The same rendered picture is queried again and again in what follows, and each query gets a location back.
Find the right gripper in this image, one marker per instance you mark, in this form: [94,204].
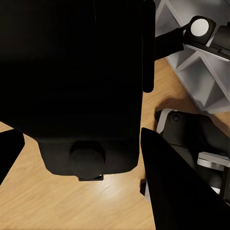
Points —
[161,49]

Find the bookcase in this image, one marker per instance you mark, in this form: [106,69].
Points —
[206,78]

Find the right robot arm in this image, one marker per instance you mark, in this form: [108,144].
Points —
[197,35]

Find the digital camera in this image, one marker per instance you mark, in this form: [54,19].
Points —
[72,77]

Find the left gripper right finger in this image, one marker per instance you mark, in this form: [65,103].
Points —
[181,199]

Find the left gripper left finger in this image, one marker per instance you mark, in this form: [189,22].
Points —
[11,143]

